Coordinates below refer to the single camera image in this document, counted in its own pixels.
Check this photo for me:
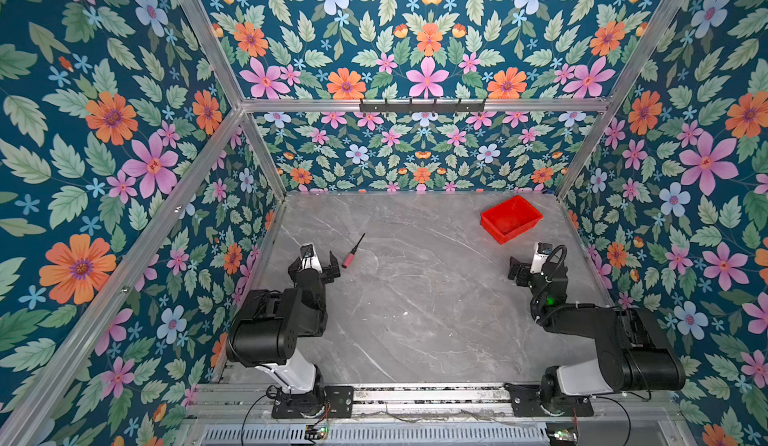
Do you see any black wall hook rack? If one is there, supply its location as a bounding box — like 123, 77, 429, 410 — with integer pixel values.
358, 98, 486, 115

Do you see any red handled screwdriver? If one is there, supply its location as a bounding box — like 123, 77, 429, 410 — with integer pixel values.
342, 234, 365, 269

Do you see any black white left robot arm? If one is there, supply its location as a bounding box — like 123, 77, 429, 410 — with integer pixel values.
225, 244, 341, 417

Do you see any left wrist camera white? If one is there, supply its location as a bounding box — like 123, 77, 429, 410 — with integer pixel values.
300, 243, 323, 272

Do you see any red plastic bin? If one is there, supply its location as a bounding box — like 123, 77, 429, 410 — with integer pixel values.
480, 195, 543, 245

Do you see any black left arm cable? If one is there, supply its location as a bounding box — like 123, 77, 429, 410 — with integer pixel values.
240, 385, 283, 446

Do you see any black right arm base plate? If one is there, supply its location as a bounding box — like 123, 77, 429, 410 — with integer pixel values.
503, 383, 594, 417

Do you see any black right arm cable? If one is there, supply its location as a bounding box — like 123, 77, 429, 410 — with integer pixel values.
593, 394, 632, 446

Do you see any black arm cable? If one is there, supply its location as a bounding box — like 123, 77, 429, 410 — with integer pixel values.
593, 394, 632, 446
240, 385, 283, 446

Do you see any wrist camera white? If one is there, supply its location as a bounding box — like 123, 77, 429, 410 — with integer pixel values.
530, 242, 554, 274
300, 243, 323, 272

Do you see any aluminium front rail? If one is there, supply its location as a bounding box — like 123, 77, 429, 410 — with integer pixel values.
182, 382, 688, 434

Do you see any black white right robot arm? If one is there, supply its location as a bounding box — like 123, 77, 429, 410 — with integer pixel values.
505, 256, 686, 416

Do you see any aluminium corner post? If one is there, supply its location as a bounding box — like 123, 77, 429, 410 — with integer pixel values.
554, 0, 703, 201

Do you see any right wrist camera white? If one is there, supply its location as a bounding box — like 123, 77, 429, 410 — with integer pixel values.
530, 242, 554, 274

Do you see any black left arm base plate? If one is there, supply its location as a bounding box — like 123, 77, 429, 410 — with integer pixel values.
271, 386, 355, 420

